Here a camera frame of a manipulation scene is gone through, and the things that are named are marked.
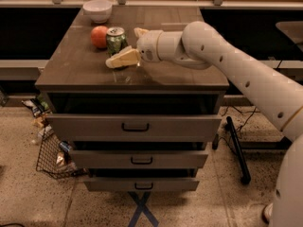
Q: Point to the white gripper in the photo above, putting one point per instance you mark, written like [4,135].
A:
[147,45]

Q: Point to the green soda can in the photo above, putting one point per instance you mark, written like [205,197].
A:
[116,40]

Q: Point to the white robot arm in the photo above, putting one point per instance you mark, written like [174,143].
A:
[279,98]

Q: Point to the orange fruit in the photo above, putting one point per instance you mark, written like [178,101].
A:
[98,36]

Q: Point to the white bowl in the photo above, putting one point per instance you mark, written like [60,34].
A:
[99,11]

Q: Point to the grey drawer cabinet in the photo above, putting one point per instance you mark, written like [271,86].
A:
[76,80]

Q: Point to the top grey drawer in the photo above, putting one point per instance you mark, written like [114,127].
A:
[134,127]

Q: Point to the grey drawer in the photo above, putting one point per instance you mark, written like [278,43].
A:
[138,159]
[134,127]
[141,184]

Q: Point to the snack bags on floor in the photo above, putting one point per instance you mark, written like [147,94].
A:
[40,110]

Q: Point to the middle grey drawer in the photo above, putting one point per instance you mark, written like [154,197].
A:
[138,159]

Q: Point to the bottom grey drawer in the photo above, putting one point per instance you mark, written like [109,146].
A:
[141,184]

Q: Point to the blue tape cross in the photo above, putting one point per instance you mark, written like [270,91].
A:
[142,209]

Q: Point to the black metal stand leg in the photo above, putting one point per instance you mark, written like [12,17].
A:
[245,178]

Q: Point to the white red sneaker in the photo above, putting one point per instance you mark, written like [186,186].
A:
[267,212]

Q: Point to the black wire basket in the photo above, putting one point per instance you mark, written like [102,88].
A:
[54,159]

